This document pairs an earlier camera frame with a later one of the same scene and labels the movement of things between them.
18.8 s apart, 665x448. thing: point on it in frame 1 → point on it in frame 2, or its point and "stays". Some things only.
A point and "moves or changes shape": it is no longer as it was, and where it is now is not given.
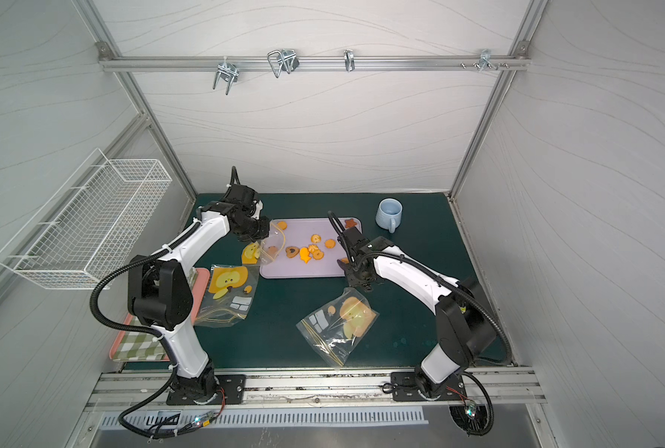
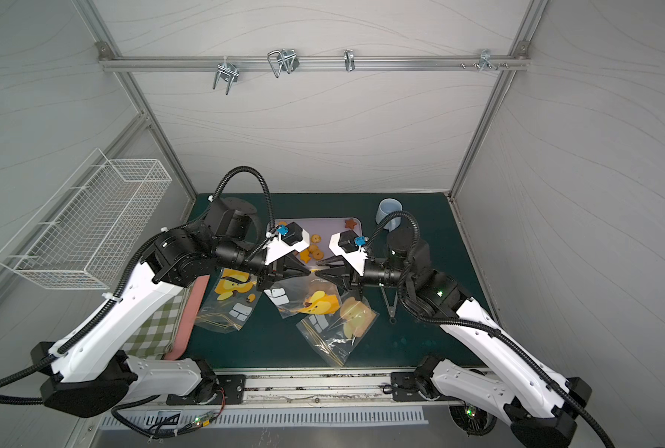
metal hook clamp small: x=349 y=60 stays
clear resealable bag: x=264 y=251 moves or changes shape
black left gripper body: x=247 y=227 → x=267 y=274
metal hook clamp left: x=228 y=72 stays
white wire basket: x=78 y=239 stays
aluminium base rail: x=319 y=388 stays
